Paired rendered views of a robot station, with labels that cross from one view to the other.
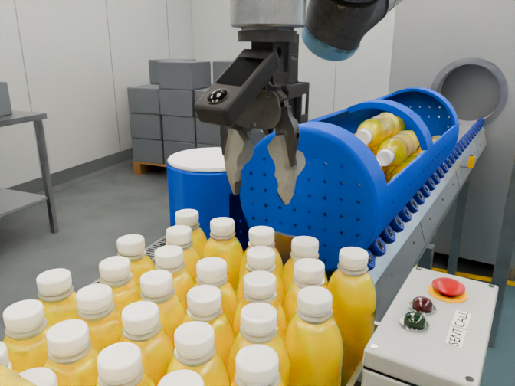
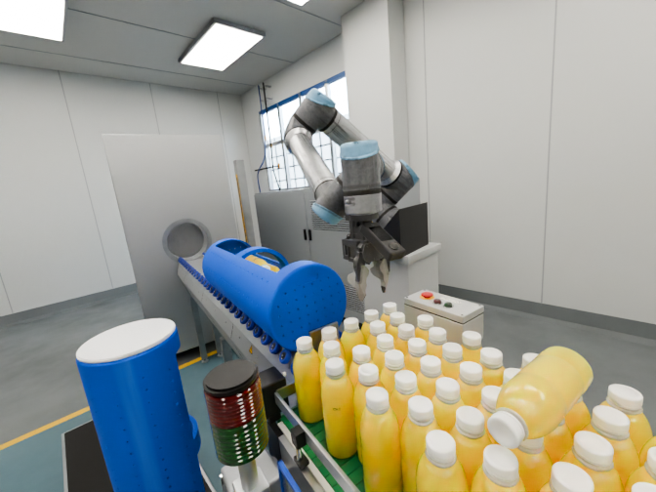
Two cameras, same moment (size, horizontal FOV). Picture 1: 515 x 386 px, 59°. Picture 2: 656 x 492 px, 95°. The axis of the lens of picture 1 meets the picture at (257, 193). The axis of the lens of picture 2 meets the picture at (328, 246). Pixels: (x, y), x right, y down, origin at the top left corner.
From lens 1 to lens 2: 0.78 m
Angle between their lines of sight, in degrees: 63
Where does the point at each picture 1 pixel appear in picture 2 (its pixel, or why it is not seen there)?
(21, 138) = not seen: outside the picture
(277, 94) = not seen: hidden behind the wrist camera
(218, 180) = (166, 347)
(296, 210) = (309, 313)
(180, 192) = (130, 379)
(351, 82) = (18, 258)
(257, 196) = (284, 319)
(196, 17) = not seen: outside the picture
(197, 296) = (419, 344)
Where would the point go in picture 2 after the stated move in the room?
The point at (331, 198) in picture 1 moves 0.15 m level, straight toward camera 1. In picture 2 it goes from (326, 297) to (368, 304)
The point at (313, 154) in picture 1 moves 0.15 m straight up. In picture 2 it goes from (312, 278) to (307, 230)
